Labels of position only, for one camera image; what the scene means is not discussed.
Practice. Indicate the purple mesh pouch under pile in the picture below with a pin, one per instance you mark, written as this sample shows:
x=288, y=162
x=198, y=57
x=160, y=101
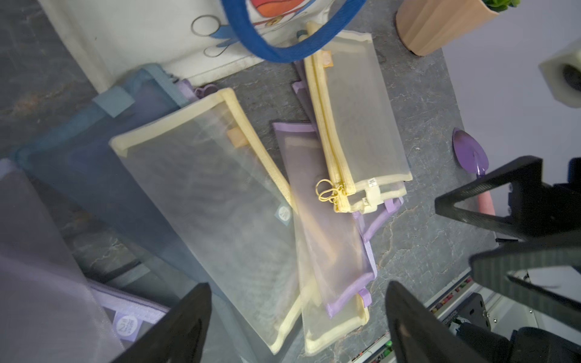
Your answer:
x=305, y=164

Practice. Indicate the yellow mesh pouch centre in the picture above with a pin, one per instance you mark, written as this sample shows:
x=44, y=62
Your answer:
x=208, y=173

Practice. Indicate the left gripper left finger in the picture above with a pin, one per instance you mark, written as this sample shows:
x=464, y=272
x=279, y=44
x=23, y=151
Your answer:
x=180, y=335

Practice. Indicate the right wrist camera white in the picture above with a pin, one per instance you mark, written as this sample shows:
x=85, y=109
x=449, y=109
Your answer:
x=561, y=73

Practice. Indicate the yellow mesh pouch bottom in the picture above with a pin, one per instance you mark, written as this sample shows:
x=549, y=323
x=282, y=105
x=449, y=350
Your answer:
x=334, y=269

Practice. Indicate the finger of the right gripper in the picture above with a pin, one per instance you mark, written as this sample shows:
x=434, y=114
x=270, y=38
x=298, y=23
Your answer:
x=516, y=194
x=542, y=273

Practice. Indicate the white canvas Doraemon tote bag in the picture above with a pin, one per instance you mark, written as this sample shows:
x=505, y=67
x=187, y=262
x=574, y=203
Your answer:
x=200, y=41

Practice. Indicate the purple mesh pouch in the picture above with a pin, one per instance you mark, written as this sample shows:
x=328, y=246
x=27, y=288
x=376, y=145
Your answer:
x=50, y=312
x=305, y=164

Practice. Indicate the green plant in beige pot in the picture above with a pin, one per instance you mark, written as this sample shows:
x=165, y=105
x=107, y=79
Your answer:
x=425, y=26

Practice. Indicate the blue mesh pouch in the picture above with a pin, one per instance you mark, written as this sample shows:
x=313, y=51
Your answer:
x=76, y=159

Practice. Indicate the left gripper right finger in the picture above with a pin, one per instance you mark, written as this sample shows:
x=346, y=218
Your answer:
x=417, y=336

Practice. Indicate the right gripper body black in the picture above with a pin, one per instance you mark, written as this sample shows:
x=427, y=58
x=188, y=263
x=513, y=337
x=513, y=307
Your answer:
x=564, y=203

